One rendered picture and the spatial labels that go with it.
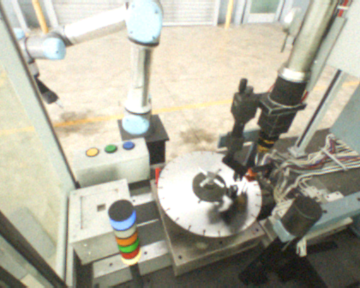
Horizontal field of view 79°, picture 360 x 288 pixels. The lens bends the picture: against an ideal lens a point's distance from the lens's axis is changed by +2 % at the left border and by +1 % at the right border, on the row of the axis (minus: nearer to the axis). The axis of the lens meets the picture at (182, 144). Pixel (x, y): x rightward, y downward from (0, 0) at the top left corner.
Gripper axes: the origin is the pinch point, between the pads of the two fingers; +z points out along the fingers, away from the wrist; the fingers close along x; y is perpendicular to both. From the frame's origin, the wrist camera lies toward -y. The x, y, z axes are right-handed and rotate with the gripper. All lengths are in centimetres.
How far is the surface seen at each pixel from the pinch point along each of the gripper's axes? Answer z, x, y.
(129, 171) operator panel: 9.3, -0.5, -45.6
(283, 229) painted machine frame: -13, 7, -101
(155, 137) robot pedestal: 16, -31, -36
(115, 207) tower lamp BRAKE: -25, 28, -72
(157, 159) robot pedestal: 32, -31, -37
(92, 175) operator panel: 6.6, 10.4, -36.7
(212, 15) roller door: 65, -601, 191
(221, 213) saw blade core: -4, 5, -87
